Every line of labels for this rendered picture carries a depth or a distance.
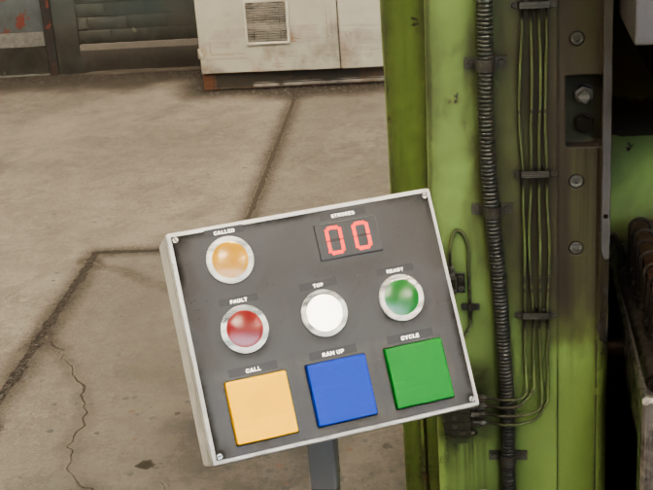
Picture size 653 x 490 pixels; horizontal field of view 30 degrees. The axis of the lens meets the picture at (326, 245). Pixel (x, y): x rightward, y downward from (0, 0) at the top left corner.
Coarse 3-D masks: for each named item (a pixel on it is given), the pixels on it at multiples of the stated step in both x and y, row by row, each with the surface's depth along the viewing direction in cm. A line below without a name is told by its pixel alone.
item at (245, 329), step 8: (240, 312) 145; (248, 312) 145; (232, 320) 145; (240, 320) 145; (248, 320) 145; (256, 320) 145; (232, 328) 144; (240, 328) 145; (248, 328) 145; (256, 328) 145; (232, 336) 144; (240, 336) 144; (248, 336) 145; (256, 336) 145; (240, 344) 144; (248, 344) 145
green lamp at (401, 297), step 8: (400, 280) 150; (392, 288) 150; (400, 288) 150; (408, 288) 150; (392, 296) 150; (400, 296) 150; (408, 296) 150; (416, 296) 151; (392, 304) 150; (400, 304) 150; (408, 304) 150; (416, 304) 150; (400, 312) 150; (408, 312) 150
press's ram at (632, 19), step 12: (624, 0) 156; (636, 0) 145; (648, 0) 145; (624, 12) 156; (636, 12) 145; (648, 12) 145; (636, 24) 146; (648, 24) 146; (636, 36) 146; (648, 36) 146
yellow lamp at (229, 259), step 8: (216, 248) 146; (224, 248) 146; (232, 248) 146; (240, 248) 146; (216, 256) 146; (224, 256) 146; (232, 256) 146; (240, 256) 146; (248, 256) 147; (216, 264) 145; (224, 264) 146; (232, 264) 146; (240, 264) 146; (224, 272) 145; (232, 272) 146; (240, 272) 146
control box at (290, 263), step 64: (192, 256) 145; (256, 256) 147; (320, 256) 149; (384, 256) 151; (192, 320) 144; (384, 320) 149; (448, 320) 151; (192, 384) 145; (384, 384) 148; (256, 448) 143
